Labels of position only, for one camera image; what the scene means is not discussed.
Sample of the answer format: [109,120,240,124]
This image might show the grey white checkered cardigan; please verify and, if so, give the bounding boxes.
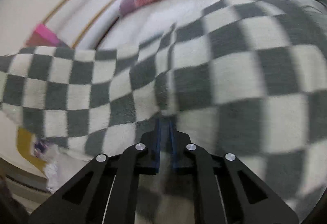
[1,0,326,222]

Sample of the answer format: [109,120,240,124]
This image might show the pink grey hanging clothes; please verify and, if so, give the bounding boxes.
[25,24,68,47]

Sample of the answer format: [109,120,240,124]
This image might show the lower wooden ballet bar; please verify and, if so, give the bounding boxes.
[72,0,117,49]

